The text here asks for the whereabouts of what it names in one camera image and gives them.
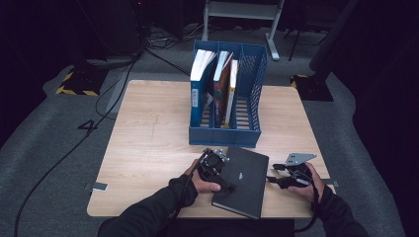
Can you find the yellow black striped base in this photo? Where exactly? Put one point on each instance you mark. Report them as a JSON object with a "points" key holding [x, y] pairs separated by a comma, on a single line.
{"points": [[313, 87], [77, 84]]}

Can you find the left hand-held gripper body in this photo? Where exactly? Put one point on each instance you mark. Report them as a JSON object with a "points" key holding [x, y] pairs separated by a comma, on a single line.
{"points": [[212, 164]]}

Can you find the white metal stand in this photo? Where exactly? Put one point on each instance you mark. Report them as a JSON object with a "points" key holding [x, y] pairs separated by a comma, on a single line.
{"points": [[243, 13]]}

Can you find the silver table bracket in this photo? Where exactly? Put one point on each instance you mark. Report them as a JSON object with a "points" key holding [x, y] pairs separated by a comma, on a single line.
{"points": [[331, 182], [96, 187]]}

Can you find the dark slanted pole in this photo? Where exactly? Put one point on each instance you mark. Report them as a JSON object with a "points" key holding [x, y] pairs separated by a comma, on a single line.
{"points": [[332, 33]]}

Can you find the person's right hand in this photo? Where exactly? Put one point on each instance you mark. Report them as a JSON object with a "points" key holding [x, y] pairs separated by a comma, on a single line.
{"points": [[309, 189]]}

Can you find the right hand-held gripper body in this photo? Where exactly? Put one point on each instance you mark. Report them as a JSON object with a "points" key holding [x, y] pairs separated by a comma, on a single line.
{"points": [[298, 168]]}

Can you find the blue book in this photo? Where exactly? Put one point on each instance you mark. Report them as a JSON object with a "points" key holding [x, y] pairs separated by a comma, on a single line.
{"points": [[198, 79]]}

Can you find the black book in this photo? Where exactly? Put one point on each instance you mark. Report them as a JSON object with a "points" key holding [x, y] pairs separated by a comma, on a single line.
{"points": [[245, 184]]}

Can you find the yellow book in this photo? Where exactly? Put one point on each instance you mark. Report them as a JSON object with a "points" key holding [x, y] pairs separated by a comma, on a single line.
{"points": [[232, 89]]}

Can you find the person's left hand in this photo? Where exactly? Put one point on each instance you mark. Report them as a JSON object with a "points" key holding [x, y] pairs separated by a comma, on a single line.
{"points": [[202, 184]]}

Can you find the blue plastic file rack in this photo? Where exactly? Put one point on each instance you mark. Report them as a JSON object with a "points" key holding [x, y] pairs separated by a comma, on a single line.
{"points": [[247, 108]]}

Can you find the red illustrated book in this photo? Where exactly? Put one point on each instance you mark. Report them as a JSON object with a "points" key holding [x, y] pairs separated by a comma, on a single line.
{"points": [[220, 92]]}

